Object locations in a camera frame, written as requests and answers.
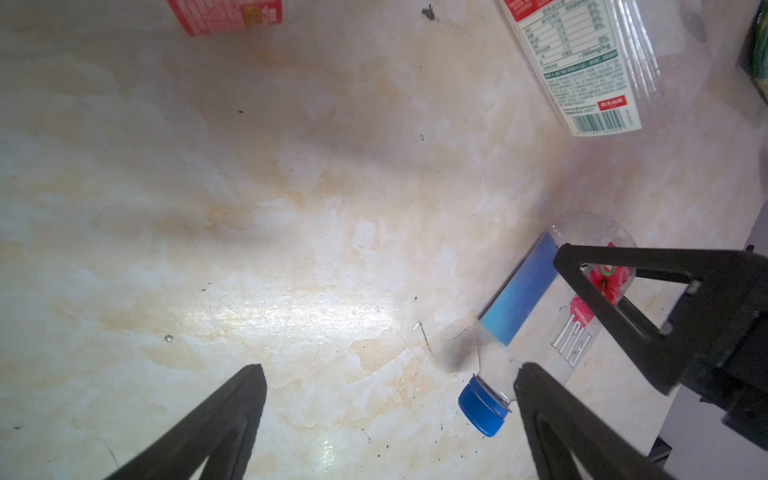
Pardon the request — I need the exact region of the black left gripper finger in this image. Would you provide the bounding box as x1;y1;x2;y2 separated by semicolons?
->
110;364;267;479

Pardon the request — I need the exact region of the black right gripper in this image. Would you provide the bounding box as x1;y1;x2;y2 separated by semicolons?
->
514;244;767;479

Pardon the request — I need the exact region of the fiji bottle blue label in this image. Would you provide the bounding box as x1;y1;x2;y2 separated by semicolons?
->
458;212;636;437

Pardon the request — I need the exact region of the clear flat bottle green red label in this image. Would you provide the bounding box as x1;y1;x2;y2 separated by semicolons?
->
501;0;662;138

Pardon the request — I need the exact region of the green yellow snack bag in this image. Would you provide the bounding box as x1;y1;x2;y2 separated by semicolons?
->
745;1;767;101

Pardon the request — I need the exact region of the clear bottle red label yellow cap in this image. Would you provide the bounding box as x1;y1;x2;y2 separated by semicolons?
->
167;0;283;37

